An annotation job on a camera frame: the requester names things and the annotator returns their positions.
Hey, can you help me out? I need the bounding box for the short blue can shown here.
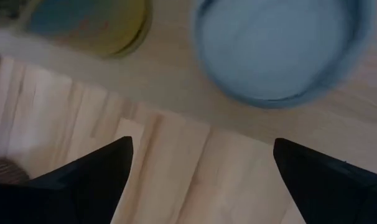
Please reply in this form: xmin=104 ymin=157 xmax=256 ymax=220
xmin=191 ymin=0 xmax=376 ymax=110

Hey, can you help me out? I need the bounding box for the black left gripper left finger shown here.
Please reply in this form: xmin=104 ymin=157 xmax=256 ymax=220
xmin=0 ymin=136 xmax=134 ymax=224

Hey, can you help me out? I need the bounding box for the tall can blue yellow label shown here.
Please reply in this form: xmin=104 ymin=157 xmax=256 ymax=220
xmin=20 ymin=0 xmax=154 ymax=59

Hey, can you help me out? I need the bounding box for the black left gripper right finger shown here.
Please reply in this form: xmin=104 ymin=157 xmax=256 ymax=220
xmin=272 ymin=138 xmax=377 ymax=224

